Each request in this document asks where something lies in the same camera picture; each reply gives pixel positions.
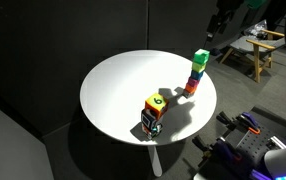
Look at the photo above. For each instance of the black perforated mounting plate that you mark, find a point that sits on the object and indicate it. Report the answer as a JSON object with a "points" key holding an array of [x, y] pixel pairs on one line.
{"points": [[258, 145]]}

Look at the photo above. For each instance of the purple block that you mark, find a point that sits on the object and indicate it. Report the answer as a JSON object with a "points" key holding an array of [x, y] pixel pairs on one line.
{"points": [[193, 82]]}

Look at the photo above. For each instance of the purple clamp with orange tip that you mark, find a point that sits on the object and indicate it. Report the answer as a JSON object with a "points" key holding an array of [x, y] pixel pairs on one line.
{"points": [[249, 121]]}

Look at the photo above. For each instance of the dark green block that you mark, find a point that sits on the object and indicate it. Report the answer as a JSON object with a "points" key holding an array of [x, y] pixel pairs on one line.
{"points": [[201, 56]]}

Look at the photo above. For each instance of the orange block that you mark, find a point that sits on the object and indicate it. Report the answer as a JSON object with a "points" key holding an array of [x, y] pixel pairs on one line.
{"points": [[190, 88]]}

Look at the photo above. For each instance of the wooden chair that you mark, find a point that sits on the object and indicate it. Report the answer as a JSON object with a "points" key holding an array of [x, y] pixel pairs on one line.
{"points": [[254, 45]]}

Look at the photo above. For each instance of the light green block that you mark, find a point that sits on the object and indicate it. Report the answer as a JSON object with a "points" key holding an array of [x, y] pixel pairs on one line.
{"points": [[198, 67]]}

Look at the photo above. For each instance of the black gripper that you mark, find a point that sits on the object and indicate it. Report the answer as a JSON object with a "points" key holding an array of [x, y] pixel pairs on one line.
{"points": [[228, 8]]}

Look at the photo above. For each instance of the black clamp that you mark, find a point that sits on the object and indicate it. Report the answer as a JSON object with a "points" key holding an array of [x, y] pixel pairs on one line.
{"points": [[203, 145], [229, 120]]}

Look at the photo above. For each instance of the black white patterned cube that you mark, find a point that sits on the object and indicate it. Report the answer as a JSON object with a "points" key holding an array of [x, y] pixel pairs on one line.
{"points": [[148, 119]]}

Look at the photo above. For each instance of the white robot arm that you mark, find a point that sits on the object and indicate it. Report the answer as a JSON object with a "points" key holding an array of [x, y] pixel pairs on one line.
{"points": [[284, 160]]}

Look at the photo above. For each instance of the small white printed cube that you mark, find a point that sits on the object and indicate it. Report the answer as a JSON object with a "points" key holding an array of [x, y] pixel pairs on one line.
{"points": [[152, 131]]}

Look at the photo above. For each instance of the multicolour cube with number six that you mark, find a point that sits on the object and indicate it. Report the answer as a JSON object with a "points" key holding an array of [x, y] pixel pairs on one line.
{"points": [[156, 102]]}

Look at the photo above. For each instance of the white table base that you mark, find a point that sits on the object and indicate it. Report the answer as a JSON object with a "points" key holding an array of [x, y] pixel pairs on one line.
{"points": [[155, 161]]}

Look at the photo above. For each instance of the blue block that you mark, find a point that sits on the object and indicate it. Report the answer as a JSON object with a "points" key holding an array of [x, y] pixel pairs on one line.
{"points": [[196, 75]]}

